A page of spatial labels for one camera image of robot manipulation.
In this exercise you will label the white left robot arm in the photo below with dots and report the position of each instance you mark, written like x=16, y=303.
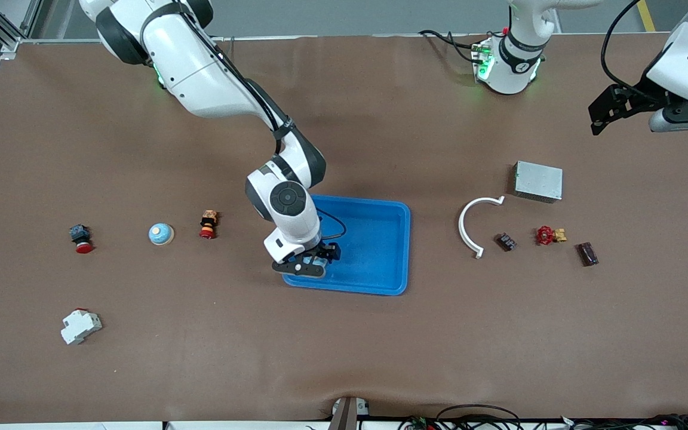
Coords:
x=520, y=60

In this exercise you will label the blue desk bell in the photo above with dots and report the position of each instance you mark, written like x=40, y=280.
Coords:
x=161, y=234
x=320, y=263

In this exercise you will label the red black emergency stop button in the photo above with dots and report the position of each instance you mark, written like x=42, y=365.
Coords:
x=83, y=246

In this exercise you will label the silver metal box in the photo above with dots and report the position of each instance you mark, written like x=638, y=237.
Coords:
x=538, y=181

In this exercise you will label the brass valve red handwheel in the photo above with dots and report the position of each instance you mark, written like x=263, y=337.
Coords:
x=545, y=235

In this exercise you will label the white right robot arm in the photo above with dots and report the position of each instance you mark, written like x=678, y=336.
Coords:
x=200, y=65

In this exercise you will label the grey metal edge bracket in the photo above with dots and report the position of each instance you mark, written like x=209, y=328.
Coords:
x=344, y=415

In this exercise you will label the white circuit breaker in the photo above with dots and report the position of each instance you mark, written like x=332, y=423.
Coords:
x=80, y=327

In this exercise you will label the brown table cover mat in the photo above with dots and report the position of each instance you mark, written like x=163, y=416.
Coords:
x=344, y=346

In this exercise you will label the orange red push button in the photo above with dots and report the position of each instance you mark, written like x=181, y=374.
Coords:
x=208, y=226

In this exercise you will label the blue plastic tray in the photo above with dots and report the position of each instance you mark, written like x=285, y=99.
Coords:
x=374, y=251

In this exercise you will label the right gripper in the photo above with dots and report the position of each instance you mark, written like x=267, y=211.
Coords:
x=327, y=250

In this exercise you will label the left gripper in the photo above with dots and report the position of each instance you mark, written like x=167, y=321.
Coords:
x=635, y=100

